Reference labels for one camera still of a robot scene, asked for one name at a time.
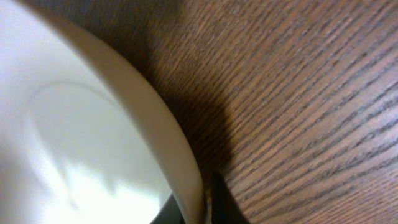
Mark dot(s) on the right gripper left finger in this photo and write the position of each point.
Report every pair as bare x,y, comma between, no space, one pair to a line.
169,214

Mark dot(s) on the cream large bowl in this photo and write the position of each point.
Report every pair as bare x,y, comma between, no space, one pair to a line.
84,137

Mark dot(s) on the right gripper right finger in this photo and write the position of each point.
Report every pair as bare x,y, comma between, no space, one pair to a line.
224,209

